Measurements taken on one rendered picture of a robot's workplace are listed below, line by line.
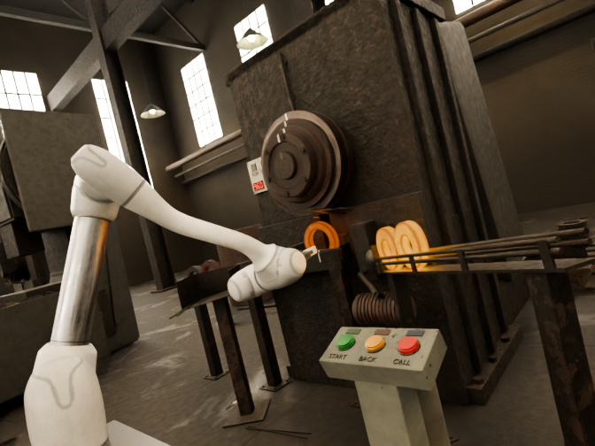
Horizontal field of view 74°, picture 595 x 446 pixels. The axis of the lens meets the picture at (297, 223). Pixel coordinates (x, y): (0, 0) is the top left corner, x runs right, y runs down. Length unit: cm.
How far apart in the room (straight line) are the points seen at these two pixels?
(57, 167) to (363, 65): 296
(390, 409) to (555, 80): 700
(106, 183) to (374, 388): 86
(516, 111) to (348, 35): 597
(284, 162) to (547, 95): 623
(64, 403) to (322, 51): 160
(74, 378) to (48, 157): 306
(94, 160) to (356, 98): 108
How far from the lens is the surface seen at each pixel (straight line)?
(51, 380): 114
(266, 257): 118
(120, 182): 119
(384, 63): 174
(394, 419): 88
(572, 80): 755
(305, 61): 198
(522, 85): 765
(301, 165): 168
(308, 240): 184
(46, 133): 410
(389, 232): 137
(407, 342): 82
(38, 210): 387
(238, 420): 211
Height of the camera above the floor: 90
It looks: 1 degrees down
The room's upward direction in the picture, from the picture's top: 14 degrees counter-clockwise
